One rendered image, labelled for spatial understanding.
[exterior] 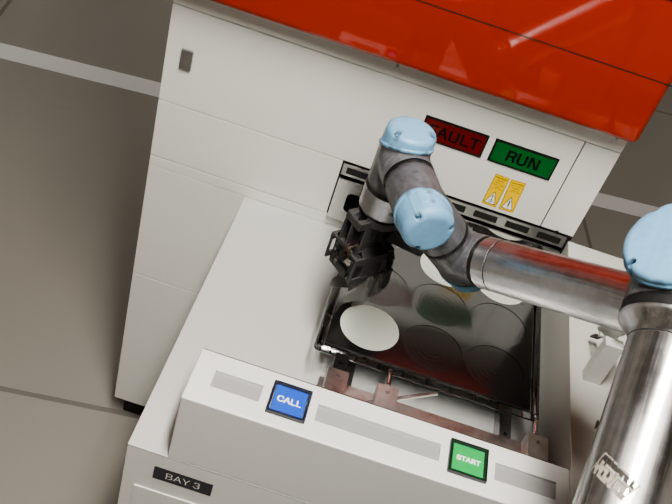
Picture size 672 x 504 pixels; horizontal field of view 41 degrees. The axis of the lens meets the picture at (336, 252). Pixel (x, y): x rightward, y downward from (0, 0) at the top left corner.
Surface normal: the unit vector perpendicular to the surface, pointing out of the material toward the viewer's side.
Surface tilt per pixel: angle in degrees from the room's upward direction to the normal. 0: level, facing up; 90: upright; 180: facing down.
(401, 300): 0
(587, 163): 90
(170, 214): 90
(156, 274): 90
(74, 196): 0
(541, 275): 63
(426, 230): 90
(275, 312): 0
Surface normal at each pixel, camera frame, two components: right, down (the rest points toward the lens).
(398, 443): 0.25, -0.72
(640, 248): -0.46, -0.64
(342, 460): -0.19, 0.62
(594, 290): -0.65, -0.27
